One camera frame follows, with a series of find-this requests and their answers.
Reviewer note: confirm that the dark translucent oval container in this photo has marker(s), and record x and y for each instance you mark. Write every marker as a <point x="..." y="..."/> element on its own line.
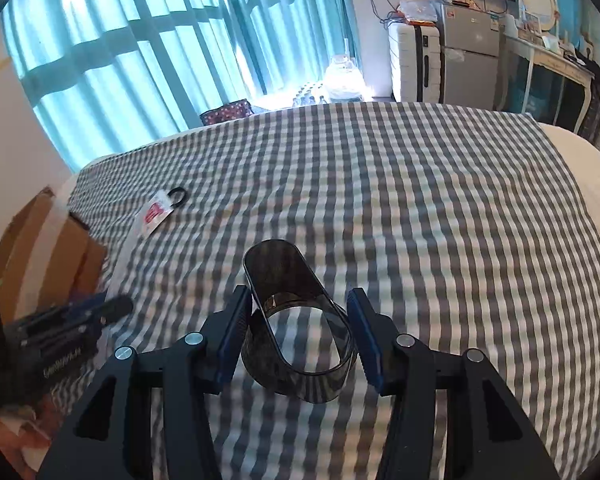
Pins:
<point x="280" y="280"/>

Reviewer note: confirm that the blue bin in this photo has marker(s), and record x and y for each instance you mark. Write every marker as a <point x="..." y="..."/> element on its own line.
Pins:
<point x="522" y="92"/>

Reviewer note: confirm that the plastic bags on suitcase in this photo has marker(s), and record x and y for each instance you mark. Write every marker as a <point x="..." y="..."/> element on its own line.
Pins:
<point x="417" y="10"/>

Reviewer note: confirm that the white oval mirror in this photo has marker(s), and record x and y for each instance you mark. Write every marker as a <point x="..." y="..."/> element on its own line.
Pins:
<point x="537" y="0"/>

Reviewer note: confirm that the teal window curtain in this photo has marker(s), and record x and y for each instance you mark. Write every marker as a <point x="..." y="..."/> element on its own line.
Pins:
<point x="130" y="60"/>

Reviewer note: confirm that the grey white checked cloth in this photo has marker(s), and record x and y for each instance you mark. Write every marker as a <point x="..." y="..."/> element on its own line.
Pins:
<point x="380" y="210"/>

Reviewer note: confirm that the pack of water bottles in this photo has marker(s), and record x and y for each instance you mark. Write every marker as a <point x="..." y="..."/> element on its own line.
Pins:
<point x="310" y="97"/>

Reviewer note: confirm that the white dressing table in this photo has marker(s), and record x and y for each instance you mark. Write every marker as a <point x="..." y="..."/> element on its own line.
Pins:
<point x="555" y="57"/>

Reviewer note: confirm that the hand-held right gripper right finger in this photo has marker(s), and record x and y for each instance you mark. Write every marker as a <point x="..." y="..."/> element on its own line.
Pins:
<point x="367" y="340"/>

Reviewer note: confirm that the clear large water jug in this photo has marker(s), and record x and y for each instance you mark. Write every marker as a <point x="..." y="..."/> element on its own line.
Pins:
<point x="344" y="80"/>

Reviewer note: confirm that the black bag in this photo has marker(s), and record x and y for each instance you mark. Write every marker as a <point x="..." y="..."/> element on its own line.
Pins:
<point x="597" y="105"/>

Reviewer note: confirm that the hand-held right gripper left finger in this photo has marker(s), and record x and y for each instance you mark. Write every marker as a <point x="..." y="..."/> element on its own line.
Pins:
<point x="232" y="330"/>

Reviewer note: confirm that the white suitcase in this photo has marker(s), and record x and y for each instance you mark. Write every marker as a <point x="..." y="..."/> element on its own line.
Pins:
<point x="407" y="65"/>

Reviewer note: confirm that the dark patterned bag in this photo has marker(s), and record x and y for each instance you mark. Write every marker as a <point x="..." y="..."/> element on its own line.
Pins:
<point x="225" y="114"/>

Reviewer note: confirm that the brown cardboard box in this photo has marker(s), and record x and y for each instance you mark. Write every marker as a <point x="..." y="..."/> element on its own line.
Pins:
<point x="40" y="240"/>

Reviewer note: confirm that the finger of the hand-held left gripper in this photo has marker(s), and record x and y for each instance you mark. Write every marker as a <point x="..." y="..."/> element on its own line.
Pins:
<point x="87" y="306"/>

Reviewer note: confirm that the silver small fridge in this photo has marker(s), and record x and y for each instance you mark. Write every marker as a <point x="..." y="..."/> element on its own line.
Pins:
<point x="470" y="60"/>

